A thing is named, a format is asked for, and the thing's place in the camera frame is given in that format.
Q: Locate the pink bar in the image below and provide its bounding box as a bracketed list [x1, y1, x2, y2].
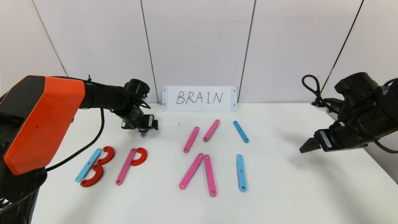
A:
[203, 119, 220, 142]
[179, 153, 204, 190]
[183, 126, 200, 153]
[116, 148, 137, 186]
[204, 155, 217, 197]

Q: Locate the long blue flat bar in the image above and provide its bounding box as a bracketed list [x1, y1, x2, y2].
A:
[75, 148, 103, 183]

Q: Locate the large red arc piece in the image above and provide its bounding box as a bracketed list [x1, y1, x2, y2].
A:
[80, 164, 104, 188]

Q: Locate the looped black cable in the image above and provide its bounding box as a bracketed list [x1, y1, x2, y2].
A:
[302, 75, 339, 112]

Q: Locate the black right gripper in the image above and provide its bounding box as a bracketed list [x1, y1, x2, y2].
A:
[299, 120, 368, 154]

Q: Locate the small red arc piece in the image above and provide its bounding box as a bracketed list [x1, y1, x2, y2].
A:
[131, 147, 148, 166]

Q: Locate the short blue flat bar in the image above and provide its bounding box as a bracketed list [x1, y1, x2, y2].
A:
[233, 121, 249, 143]

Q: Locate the blue bar with three holes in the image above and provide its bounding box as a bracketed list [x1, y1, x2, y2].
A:
[236, 154, 248, 192]

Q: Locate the white BRAIN sign card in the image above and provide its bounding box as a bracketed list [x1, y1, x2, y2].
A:
[162, 86, 237, 112]

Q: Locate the medium red arc piece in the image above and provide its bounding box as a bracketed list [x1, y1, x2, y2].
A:
[96, 146, 115, 165]

